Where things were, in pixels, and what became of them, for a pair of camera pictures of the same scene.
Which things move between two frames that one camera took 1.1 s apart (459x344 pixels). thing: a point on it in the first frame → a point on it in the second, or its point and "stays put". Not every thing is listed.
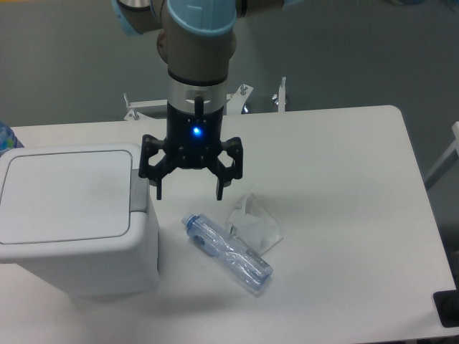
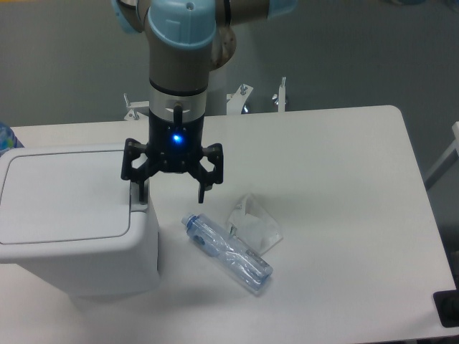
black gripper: (193, 140) → (174, 146)
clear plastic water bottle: (249, 269) stays put
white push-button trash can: (76, 216) stays put
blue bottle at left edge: (8, 139) stays put
